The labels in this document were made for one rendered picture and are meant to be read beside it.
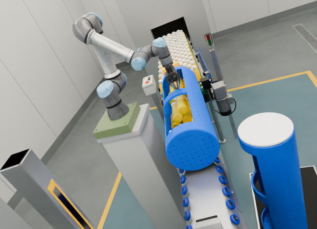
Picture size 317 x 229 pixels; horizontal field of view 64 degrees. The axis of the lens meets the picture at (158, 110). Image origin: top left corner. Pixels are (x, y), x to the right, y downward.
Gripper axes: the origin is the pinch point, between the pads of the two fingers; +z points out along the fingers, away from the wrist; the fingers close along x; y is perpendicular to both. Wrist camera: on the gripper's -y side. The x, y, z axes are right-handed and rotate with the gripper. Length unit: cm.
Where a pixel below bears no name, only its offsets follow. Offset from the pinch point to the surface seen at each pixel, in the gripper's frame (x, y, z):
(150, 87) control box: -27, -55, 17
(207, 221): 0, 89, 15
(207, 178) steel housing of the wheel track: 3, 53, 30
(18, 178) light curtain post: -33, 107, -44
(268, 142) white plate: 37, 51, 19
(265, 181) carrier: 32, 52, 46
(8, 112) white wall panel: -247, -155, 24
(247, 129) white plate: 31, 37, 20
